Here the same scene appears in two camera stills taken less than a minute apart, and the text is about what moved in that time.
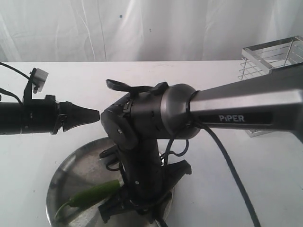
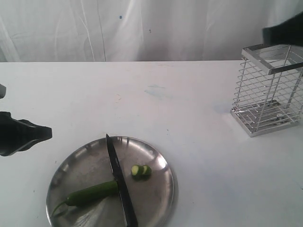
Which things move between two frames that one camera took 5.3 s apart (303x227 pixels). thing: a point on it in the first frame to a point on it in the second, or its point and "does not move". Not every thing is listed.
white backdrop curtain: (129, 30) does not move
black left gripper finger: (71, 115) to (19, 135)
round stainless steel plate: (80, 169) does not move
